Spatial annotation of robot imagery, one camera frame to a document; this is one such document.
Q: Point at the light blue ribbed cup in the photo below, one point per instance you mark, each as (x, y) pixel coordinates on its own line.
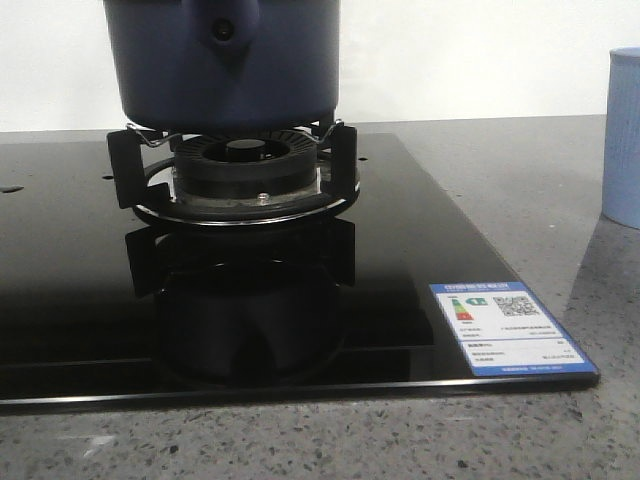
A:
(620, 188)

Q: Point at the right black pot support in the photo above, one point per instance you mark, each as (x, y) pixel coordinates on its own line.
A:
(142, 162)

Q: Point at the dark blue pot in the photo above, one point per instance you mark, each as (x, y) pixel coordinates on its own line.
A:
(225, 66)

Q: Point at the right gas burner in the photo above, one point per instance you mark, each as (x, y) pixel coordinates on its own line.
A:
(222, 168)

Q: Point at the blue energy label sticker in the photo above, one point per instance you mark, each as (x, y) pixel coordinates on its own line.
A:
(503, 330)

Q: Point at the black glass gas cooktop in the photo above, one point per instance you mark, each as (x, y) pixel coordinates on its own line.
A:
(100, 311)

